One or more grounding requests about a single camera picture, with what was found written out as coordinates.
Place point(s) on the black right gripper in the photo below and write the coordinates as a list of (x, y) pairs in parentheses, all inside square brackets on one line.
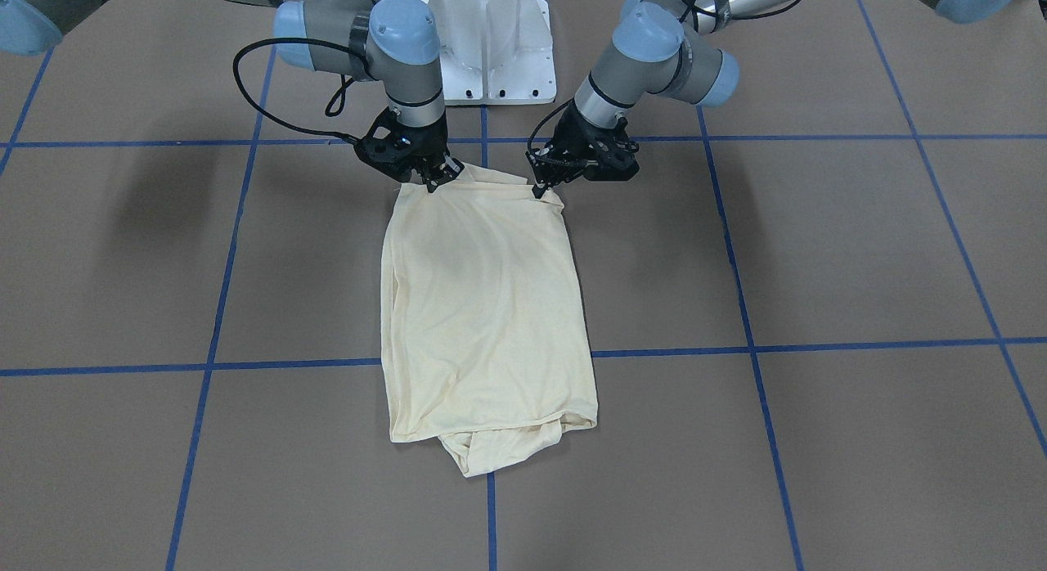
[(429, 146)]

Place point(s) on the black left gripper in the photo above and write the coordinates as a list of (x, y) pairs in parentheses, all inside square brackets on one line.
[(572, 140)]

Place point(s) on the cream long sleeve shirt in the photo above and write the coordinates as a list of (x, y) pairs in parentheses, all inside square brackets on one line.
[(482, 328)]

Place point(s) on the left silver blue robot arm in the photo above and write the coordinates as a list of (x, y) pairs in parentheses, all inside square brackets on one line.
[(679, 47)]

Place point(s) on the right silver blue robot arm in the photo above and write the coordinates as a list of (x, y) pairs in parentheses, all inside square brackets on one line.
[(392, 42)]

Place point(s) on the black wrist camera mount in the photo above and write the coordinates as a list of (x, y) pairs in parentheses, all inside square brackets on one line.
[(376, 147)]

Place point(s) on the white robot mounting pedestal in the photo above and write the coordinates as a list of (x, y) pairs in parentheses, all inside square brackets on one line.
[(496, 52)]

